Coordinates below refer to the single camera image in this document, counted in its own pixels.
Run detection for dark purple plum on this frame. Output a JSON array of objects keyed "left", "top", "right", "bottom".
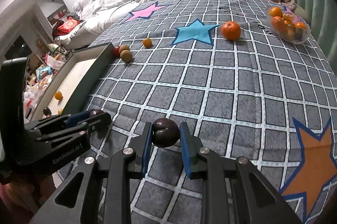
[{"left": 43, "top": 107, "right": 52, "bottom": 117}]

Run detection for yellow cherry tomato front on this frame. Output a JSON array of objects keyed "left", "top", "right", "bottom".
[{"left": 54, "top": 90, "right": 63, "bottom": 101}]

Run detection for large white tray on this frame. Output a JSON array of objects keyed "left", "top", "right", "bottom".
[{"left": 30, "top": 43, "right": 114, "bottom": 121}]

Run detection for pile of snack bags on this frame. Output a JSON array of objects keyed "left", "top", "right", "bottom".
[{"left": 23, "top": 43, "right": 74, "bottom": 120}]

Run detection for red tomato by tray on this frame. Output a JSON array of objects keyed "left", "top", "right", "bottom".
[{"left": 112, "top": 47, "right": 120, "bottom": 57}]

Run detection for brown kiwi near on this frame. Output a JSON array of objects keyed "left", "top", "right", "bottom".
[{"left": 120, "top": 50, "right": 133, "bottom": 63}]

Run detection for brown kiwi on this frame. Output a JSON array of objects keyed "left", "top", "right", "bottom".
[
  {"left": 120, "top": 50, "right": 133, "bottom": 63},
  {"left": 119, "top": 45, "right": 130, "bottom": 54}
]

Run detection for brown kiwi far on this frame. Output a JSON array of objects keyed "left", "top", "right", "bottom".
[{"left": 119, "top": 45, "right": 130, "bottom": 54}]

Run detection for red cushion at left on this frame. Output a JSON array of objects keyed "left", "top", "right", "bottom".
[{"left": 54, "top": 17, "right": 80, "bottom": 35}]

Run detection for small orange kumquat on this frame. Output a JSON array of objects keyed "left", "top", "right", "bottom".
[{"left": 142, "top": 38, "right": 152, "bottom": 48}]

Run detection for grey checked tablecloth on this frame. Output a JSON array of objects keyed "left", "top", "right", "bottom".
[{"left": 82, "top": 0, "right": 336, "bottom": 223}]

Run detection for orange mandarin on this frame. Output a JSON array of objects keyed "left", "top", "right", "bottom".
[{"left": 221, "top": 21, "right": 241, "bottom": 41}]

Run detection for glass bowl of oranges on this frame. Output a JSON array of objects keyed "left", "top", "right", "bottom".
[{"left": 266, "top": 6, "right": 311, "bottom": 45}]

